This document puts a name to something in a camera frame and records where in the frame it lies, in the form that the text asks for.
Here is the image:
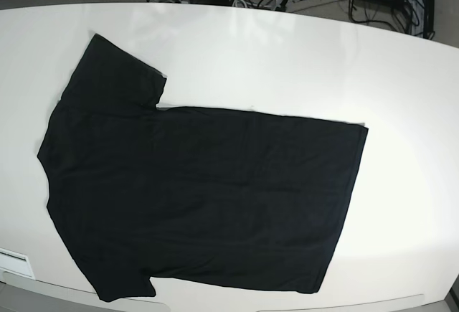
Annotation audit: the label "white label plate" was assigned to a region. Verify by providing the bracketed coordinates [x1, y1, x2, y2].
[0, 248, 35, 280]

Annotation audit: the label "black floor cables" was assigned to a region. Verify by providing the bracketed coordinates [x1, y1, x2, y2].
[229, 0, 437, 39]

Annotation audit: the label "black T-shirt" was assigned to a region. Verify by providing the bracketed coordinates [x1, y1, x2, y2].
[37, 35, 368, 302]

